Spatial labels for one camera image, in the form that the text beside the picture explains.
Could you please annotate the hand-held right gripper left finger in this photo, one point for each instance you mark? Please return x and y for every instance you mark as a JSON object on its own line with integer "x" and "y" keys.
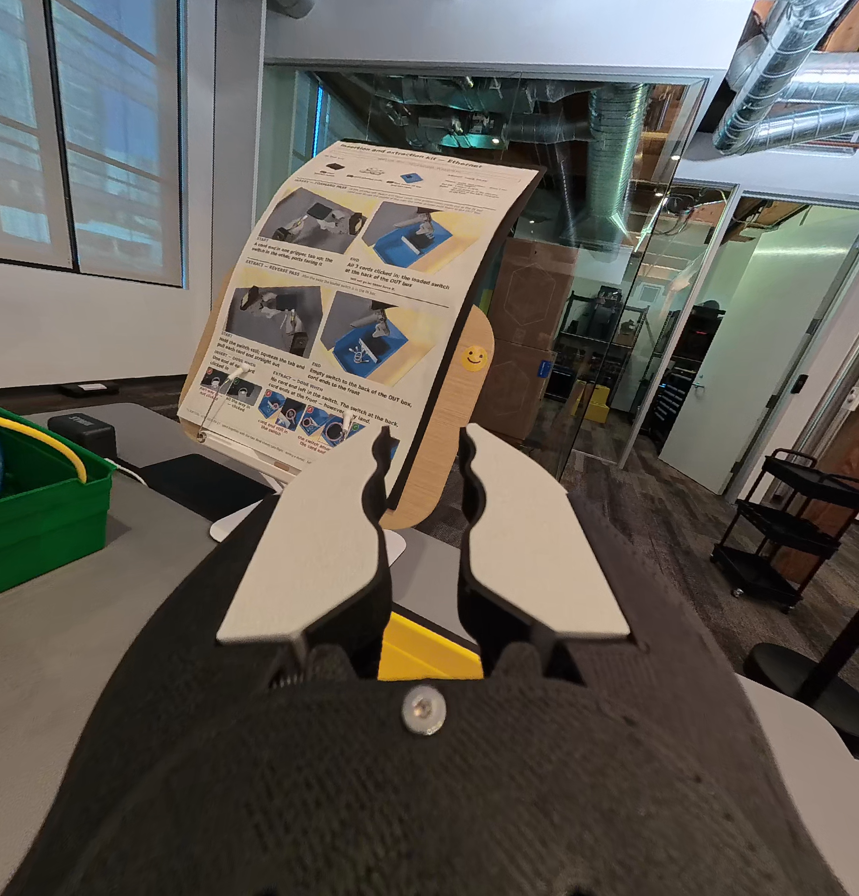
{"x": 310, "y": 546}

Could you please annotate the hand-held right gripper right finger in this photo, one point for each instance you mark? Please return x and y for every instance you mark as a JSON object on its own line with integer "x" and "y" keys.
{"x": 541, "y": 553}

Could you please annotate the yellow plastic bin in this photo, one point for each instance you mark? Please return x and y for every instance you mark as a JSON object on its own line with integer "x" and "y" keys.
{"x": 422, "y": 651}

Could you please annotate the green plastic bin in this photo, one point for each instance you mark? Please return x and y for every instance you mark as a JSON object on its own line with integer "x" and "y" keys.
{"x": 44, "y": 518}

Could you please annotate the black desk mat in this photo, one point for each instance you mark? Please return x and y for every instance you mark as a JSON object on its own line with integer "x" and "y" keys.
{"x": 198, "y": 486}

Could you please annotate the yellow floor sign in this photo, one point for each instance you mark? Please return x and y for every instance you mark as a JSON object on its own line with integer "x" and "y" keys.
{"x": 594, "y": 406}

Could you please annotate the wooden sheet stand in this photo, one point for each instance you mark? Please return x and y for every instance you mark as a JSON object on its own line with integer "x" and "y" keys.
{"x": 450, "y": 420}

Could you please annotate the cardboard box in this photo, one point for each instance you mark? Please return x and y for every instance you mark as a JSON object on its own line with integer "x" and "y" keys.
{"x": 527, "y": 294}
{"x": 513, "y": 392}

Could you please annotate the yellow smiley sticker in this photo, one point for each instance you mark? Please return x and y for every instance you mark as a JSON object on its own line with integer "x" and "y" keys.
{"x": 475, "y": 358}

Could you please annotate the black rolling cart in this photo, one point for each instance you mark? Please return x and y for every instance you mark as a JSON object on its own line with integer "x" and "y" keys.
{"x": 786, "y": 521}

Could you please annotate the black power adapter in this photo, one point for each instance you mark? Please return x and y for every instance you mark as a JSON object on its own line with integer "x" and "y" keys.
{"x": 83, "y": 437}

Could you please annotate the printed instruction sheet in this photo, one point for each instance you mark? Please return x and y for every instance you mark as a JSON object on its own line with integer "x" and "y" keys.
{"x": 373, "y": 280}

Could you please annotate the black flat device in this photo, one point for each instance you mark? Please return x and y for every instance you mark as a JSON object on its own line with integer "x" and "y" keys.
{"x": 86, "y": 389}

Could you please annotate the black floor stand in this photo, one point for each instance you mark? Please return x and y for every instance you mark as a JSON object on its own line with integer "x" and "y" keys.
{"x": 793, "y": 672}

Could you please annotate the glass office door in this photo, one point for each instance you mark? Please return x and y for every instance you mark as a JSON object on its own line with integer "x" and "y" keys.
{"x": 765, "y": 350}

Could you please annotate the large window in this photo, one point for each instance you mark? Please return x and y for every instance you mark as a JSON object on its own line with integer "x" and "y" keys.
{"x": 114, "y": 140}

